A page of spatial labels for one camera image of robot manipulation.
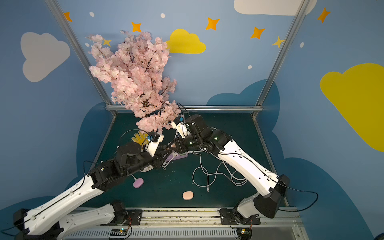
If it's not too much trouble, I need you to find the purple earbud case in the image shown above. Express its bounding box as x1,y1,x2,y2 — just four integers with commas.
133,178,144,189

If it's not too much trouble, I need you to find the pink charger with white cable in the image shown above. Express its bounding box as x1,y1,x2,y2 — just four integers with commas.
169,142,241,193

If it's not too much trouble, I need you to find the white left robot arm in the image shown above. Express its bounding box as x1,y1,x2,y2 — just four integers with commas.
13,142,172,240

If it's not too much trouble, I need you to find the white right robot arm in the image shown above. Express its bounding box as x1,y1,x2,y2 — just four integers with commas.
171,115,290,219

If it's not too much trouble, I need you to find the purple power strip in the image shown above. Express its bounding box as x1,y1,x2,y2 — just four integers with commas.
166,152,188,162

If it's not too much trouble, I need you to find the yellow white work glove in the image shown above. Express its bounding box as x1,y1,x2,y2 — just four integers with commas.
131,131,150,146

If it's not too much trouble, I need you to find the pink earbud case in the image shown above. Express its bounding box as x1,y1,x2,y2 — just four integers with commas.
182,191,194,201

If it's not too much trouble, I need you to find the pink cherry blossom tree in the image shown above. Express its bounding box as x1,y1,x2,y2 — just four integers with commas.
88,32,181,134

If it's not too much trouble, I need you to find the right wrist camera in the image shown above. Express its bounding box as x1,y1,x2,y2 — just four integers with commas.
171,117,190,139

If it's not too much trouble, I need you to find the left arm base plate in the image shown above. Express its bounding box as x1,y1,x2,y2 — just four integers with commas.
122,209,143,226

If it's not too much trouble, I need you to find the aluminium frame back rail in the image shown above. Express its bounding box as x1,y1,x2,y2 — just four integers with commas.
106,105,263,113

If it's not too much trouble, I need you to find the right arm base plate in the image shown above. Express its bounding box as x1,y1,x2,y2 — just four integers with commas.
219,208,261,226

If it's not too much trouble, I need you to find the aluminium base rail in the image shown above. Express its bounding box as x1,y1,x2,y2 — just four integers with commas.
62,208,309,240

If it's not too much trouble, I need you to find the aluminium frame post left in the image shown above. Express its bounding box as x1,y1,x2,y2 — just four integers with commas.
45,0,112,107

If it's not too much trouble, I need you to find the aluminium frame post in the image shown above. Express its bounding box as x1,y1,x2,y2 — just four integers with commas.
252,0,317,120
45,0,112,107

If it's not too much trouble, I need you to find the aluminium frame post right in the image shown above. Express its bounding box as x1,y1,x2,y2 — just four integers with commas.
252,0,317,120

